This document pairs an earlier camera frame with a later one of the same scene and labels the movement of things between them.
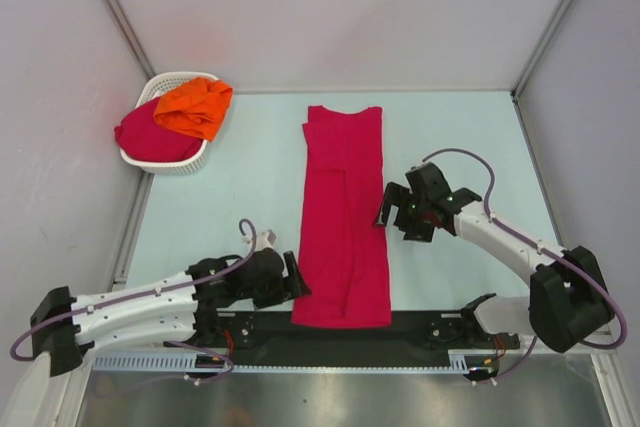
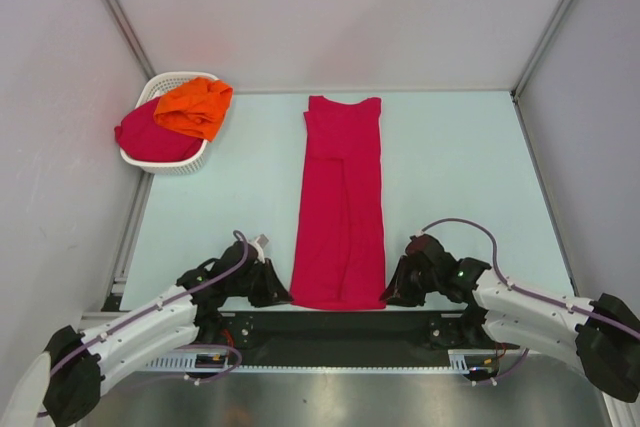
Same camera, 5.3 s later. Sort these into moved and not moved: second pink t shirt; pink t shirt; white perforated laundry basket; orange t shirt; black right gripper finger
Moved: pink t shirt; black right gripper finger
Not moved: orange t shirt; white perforated laundry basket; second pink t shirt
